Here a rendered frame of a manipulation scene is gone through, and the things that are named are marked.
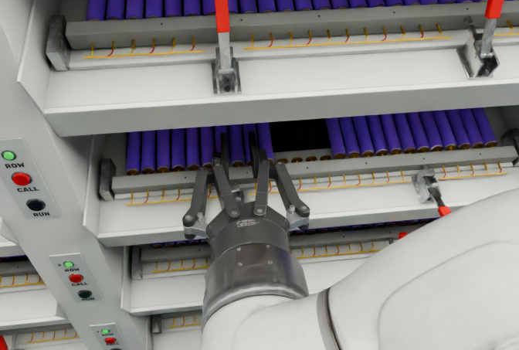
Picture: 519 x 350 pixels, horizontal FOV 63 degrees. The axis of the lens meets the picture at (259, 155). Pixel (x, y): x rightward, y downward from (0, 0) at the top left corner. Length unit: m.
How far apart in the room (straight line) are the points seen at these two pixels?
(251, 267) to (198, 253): 0.39
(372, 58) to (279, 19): 0.11
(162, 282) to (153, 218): 0.19
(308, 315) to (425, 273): 0.08
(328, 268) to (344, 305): 0.50
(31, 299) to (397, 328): 0.66
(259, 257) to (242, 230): 0.04
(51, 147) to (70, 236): 0.15
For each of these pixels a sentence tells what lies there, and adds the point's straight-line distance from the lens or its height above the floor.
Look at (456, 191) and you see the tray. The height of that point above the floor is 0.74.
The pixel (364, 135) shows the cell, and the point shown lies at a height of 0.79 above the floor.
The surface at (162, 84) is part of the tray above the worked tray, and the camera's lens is 0.44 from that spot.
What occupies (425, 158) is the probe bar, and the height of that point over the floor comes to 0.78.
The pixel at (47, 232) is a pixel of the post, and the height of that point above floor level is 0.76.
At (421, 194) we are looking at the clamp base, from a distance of 0.62.
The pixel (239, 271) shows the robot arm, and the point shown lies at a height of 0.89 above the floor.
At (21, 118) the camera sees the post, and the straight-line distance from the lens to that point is 0.47.
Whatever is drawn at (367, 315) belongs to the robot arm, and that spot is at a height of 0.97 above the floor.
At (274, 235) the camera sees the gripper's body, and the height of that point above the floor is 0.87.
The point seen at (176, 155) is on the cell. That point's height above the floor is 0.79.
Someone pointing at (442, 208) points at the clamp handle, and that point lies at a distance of 0.59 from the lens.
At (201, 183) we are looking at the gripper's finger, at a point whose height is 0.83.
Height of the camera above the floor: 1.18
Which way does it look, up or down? 43 degrees down
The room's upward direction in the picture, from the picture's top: straight up
